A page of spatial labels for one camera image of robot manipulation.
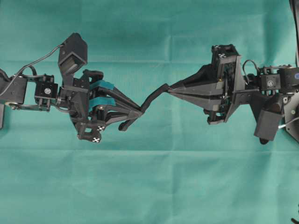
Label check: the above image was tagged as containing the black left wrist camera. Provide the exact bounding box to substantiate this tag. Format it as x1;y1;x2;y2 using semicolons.
58;33;87;75

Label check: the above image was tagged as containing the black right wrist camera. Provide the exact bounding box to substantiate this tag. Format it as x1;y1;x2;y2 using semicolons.
250;93;284;145

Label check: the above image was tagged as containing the green table cloth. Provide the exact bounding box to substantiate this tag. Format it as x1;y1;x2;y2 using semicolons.
0;0;299;224

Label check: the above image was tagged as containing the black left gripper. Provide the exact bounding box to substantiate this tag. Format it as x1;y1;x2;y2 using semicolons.
57;70;143;143

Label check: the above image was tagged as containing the black cable top right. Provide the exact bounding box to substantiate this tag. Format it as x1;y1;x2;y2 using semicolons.
288;0;299;67

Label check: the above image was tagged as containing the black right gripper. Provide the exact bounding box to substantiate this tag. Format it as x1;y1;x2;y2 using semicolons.
169;44;261;125

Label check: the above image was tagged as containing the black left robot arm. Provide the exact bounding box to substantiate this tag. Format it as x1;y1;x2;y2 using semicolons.
0;70;146;143

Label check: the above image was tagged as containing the black Velcro strap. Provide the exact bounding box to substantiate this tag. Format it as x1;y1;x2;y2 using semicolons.
118;83;175;131

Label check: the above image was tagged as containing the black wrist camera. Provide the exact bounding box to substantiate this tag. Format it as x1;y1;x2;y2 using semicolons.
250;93;284;145
58;33;87;75

